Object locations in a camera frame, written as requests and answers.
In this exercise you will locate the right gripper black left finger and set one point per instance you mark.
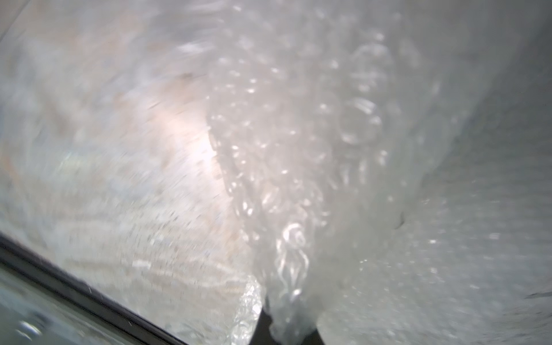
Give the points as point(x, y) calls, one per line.
point(261, 334)

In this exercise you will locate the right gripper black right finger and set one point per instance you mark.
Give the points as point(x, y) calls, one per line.
point(314, 338)

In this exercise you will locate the clear bubble wrap sheet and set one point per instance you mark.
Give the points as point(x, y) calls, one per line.
point(377, 171)

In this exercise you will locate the black table edge frame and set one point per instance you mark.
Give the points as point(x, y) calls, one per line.
point(80, 295)

